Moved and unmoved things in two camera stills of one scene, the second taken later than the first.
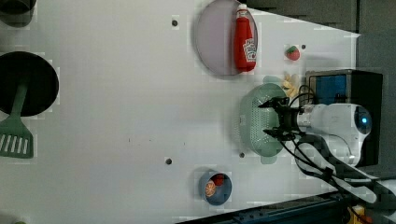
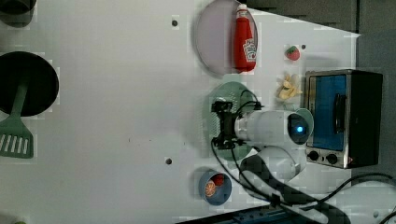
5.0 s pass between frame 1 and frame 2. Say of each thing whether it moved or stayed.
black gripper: moved
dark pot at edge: stayed
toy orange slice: stayed
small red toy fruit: stayed
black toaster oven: stayed
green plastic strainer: moved
